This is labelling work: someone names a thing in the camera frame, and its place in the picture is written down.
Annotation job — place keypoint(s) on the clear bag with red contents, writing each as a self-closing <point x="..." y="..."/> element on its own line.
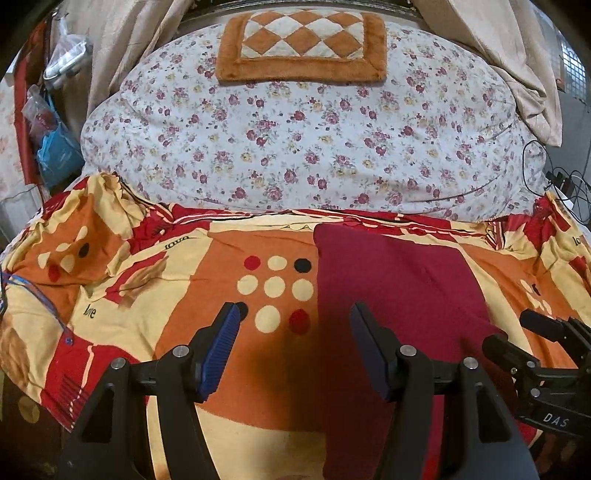
<point x="39" y="115"/>

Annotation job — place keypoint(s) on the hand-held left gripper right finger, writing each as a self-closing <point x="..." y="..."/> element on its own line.
<point x="369" y="351"/>

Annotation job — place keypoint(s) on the clear plastic bag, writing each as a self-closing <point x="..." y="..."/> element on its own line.
<point x="69" y="57"/>

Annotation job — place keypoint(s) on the beige curtain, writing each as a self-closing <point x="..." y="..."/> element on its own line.
<point x="498" y="46"/>
<point x="134" y="46"/>

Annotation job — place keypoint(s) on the white floral quilt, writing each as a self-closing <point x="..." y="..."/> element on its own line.
<point x="300" y="138"/>

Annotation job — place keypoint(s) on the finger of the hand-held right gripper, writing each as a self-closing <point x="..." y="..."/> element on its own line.
<point x="505" y="353"/>
<point x="549" y="325"/>

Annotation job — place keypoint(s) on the red yellow printed blanket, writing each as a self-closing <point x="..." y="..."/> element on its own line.
<point x="138" y="286"/>

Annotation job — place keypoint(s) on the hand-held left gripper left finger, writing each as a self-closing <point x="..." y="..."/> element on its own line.
<point x="219" y="351"/>

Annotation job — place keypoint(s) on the orange checkered mat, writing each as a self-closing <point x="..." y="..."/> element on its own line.
<point x="302" y="64"/>

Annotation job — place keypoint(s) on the blue plastic bag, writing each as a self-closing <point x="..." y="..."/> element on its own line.
<point x="57" y="154"/>

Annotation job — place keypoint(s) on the black power adapter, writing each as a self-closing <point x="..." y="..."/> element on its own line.
<point x="561" y="182"/>

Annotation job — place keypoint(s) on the window grille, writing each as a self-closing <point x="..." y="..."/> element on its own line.
<point x="575" y="60"/>

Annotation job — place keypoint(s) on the dark red garment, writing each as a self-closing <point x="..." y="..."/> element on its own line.
<point x="392" y="277"/>

